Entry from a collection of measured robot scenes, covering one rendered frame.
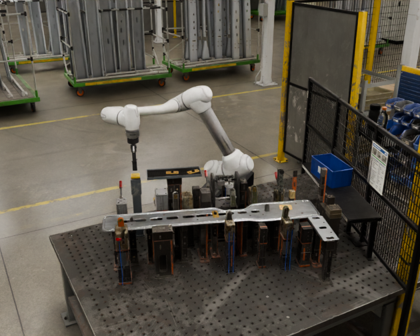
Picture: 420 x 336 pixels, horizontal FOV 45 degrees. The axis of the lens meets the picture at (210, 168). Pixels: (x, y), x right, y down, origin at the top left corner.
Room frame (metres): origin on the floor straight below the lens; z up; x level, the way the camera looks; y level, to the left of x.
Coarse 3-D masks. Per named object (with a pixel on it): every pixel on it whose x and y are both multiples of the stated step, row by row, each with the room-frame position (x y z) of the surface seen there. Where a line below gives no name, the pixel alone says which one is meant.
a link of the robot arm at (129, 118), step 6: (126, 108) 3.04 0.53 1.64; (132, 108) 3.04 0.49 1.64; (120, 114) 3.06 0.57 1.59; (126, 114) 3.03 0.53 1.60; (132, 114) 3.02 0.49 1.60; (138, 114) 3.05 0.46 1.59; (120, 120) 3.05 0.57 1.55; (126, 120) 3.02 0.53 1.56; (132, 120) 3.02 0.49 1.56; (138, 120) 3.04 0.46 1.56; (126, 126) 3.03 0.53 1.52; (132, 126) 3.02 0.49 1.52; (138, 126) 3.05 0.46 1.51
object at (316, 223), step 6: (312, 216) 2.79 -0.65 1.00; (318, 216) 2.79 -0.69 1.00; (312, 222) 2.72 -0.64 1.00; (318, 222) 2.72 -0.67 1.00; (318, 228) 2.64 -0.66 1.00; (330, 228) 2.64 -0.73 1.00; (318, 234) 2.59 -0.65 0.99; (324, 234) 2.57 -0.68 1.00; (330, 234) 2.57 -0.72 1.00; (324, 240) 2.51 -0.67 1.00; (330, 240) 2.51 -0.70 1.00
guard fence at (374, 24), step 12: (300, 0) 6.15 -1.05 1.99; (312, 0) 6.23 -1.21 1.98; (324, 0) 6.32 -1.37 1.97; (336, 0) 6.40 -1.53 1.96; (396, 0) 6.91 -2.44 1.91; (396, 12) 6.92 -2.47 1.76; (372, 24) 6.74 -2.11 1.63; (384, 24) 6.83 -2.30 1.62; (372, 36) 6.72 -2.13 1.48; (372, 48) 6.72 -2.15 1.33; (396, 48) 6.96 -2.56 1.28; (372, 60) 6.73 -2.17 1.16; (396, 72) 7.00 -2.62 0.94
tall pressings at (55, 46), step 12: (48, 0) 11.50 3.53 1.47; (60, 0) 12.05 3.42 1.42; (36, 12) 11.58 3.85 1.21; (48, 12) 11.40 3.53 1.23; (60, 12) 12.03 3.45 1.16; (24, 24) 11.43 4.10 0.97; (36, 24) 11.55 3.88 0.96; (48, 24) 11.57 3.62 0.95; (60, 24) 11.98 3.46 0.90; (24, 36) 11.39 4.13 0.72; (36, 36) 11.51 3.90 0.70; (24, 48) 11.36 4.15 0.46; (36, 48) 11.62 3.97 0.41; (60, 48) 11.42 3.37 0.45
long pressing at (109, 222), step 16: (208, 208) 2.89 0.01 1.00; (256, 208) 2.90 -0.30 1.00; (272, 208) 2.90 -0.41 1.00; (304, 208) 2.90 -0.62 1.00; (112, 224) 2.69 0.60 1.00; (128, 224) 2.69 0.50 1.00; (144, 224) 2.69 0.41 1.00; (160, 224) 2.69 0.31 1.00; (176, 224) 2.70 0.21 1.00; (192, 224) 2.70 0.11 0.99
